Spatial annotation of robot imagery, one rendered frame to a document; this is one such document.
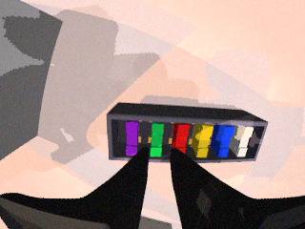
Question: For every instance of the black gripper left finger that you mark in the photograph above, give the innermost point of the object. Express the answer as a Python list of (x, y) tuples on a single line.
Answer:
[(115, 204)]

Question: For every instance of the purple fuse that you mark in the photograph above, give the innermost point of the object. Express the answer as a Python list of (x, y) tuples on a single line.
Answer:
[(132, 137)]

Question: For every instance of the red fuse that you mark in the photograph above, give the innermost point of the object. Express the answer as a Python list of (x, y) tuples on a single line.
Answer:
[(179, 138)]

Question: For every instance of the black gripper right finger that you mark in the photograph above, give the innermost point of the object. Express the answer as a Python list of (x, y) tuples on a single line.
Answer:
[(204, 202)]

